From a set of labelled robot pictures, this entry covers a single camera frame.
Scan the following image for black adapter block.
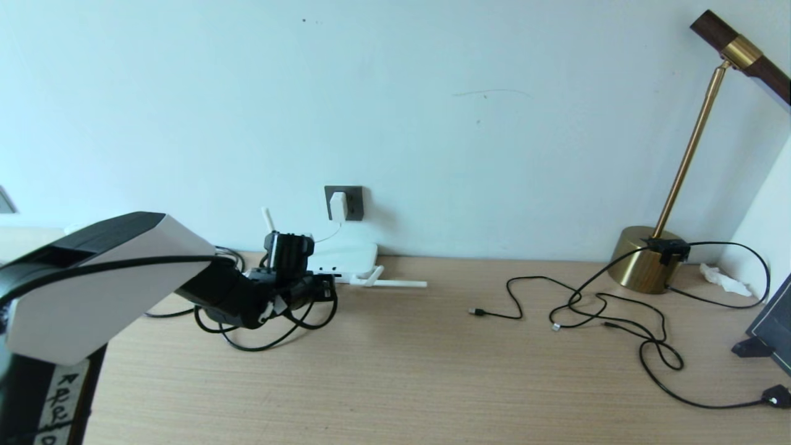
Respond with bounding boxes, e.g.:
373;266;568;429
643;237;692;265

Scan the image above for grey wall power socket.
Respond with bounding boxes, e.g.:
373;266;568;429
324;185;364;221

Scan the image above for white router with antennas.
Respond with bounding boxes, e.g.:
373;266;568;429
244;207;428;289

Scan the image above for black lamp power cable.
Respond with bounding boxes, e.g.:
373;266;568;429
666;241;771;310

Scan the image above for black usb cables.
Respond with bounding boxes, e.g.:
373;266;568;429
468;276;685;371

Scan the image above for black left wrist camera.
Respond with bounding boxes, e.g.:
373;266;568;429
264;232;316;279

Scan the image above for black cable with silver tip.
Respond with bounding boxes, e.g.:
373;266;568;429
549;244;657;331

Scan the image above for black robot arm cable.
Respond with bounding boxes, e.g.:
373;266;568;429
0;256;339;352

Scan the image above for beige upholstered furniture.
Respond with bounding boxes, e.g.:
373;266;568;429
0;226;67;260

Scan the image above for crumpled white tissue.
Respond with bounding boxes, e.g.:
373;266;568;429
700;263;753;296

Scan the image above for white adapter cable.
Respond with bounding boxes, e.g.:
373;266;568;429
312;220;344;243

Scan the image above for black ethernet cable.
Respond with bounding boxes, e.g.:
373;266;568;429
145;246;339;352

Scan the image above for brass desk lamp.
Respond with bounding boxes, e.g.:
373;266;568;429
607;9;791;294

